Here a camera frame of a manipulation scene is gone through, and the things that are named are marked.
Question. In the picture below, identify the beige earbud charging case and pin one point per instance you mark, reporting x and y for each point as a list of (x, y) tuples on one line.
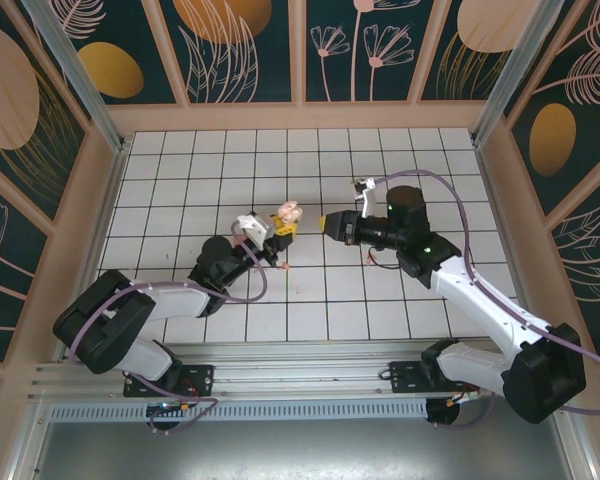
[(291, 212)]

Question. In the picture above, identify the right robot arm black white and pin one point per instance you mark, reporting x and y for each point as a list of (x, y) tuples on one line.
[(480, 300)]

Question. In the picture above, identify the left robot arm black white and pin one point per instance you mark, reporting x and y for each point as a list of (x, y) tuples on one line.
[(175, 302)]

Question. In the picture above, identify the dark panel pink flower outlines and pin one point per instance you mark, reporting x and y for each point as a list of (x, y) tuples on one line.
[(405, 85)]

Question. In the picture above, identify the small green circuit board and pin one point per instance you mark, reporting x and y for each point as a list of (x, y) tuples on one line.
[(172, 406)]

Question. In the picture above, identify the dark panel orange oval feathers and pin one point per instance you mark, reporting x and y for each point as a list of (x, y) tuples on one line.
[(552, 140)]

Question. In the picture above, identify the dark panel pink leaf outlines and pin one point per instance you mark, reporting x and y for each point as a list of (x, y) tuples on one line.
[(595, 250)]

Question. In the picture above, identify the dark panel single pink flower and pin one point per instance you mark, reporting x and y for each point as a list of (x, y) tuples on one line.
[(10, 280)]

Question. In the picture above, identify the dark panel orange circle leaves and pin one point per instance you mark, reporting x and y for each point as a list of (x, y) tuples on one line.
[(220, 20)]

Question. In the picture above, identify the grey metal sheet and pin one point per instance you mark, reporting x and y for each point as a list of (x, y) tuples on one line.
[(300, 450)]

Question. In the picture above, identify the dark panel yellow oval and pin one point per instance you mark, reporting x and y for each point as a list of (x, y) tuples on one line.
[(110, 70)]

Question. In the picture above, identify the dark panel large peach oval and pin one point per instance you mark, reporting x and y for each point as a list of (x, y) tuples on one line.
[(5, 85)]

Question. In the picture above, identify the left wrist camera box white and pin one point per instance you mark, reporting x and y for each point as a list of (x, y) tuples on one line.
[(255, 227)]

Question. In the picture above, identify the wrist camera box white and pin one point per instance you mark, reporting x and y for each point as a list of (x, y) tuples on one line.
[(370, 200), (255, 227)]

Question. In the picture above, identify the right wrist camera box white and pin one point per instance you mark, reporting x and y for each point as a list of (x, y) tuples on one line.
[(370, 200)]

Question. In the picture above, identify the aluminium table edge rail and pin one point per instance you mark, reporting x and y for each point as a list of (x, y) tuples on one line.
[(491, 190), (109, 195)]

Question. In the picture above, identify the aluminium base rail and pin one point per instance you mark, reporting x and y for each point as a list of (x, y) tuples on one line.
[(300, 365)]

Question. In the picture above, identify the aluminium corner post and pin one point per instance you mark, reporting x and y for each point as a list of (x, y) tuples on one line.
[(508, 75), (85, 85)]

